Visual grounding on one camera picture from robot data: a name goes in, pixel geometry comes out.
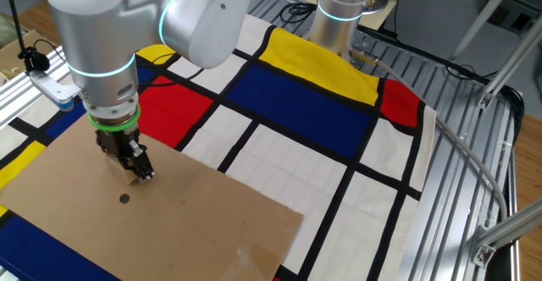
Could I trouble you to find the black cable loops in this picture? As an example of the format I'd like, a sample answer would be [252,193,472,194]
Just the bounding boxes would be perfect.
[273,0,318,27]

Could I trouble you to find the open cardboard box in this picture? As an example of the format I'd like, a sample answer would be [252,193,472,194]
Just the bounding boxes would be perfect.
[0,29,57,83]

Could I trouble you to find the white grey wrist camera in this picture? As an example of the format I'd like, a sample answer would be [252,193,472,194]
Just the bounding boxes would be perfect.
[28,69,84,113]

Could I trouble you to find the light wooden cube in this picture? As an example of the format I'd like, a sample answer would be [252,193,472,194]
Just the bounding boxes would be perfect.
[104,156,143,185]

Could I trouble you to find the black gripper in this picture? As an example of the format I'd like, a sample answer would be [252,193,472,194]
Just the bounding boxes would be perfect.
[95,126,156,183]

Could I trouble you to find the grey diagonal pole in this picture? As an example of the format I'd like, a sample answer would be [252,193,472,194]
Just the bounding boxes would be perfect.
[447,0,522,62]

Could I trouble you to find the colour block patterned cloth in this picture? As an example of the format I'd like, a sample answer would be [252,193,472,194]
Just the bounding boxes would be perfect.
[0,14,438,281]

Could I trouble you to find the brown cardboard sheet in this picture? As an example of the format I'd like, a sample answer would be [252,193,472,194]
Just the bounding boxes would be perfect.
[0,115,305,281]

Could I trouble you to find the grey cable with brass plug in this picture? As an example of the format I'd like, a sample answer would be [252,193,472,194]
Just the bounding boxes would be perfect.
[349,47,509,223]

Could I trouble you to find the aluminium strut with bracket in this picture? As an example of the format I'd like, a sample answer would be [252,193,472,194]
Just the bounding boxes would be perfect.
[468,196,542,269]
[477,23,542,111]

